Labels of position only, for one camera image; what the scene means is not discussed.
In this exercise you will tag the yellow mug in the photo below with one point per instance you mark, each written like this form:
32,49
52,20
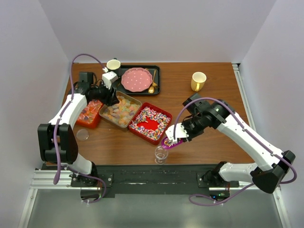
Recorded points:
197,81

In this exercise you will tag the dark green cup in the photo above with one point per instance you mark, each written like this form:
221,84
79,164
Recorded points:
115,66

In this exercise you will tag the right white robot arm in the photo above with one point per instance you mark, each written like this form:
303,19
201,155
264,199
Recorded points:
270,165

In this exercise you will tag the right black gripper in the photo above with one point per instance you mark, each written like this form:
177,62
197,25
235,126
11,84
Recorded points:
190,135

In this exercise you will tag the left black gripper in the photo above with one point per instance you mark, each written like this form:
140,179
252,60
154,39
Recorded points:
110,98

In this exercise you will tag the silver tin of gummies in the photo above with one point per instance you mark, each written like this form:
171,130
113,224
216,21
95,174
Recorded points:
122,113

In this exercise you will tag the gold spoon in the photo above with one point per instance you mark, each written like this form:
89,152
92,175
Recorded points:
152,88

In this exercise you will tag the red box of lollipops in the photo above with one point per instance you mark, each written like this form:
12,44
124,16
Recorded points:
150,123

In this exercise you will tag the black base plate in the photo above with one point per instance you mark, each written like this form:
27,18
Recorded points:
154,179

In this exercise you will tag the purple plastic scoop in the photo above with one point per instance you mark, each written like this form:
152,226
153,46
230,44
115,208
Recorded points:
169,144

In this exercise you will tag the pink polka dot plate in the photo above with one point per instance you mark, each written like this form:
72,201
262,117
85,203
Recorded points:
136,79

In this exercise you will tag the black serving tray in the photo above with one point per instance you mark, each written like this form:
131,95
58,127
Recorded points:
150,68

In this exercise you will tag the gold fork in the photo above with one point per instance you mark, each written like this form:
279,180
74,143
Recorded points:
154,83

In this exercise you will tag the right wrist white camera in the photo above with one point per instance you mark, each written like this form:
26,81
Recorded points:
176,132

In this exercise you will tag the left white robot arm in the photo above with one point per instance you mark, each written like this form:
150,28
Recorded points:
57,142

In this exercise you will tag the orange candy box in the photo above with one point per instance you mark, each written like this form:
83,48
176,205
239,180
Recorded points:
89,116

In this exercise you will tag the clear glass jar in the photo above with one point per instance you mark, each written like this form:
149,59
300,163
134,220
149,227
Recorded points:
161,155

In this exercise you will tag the clear jar lid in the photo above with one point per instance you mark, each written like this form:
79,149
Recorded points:
82,134

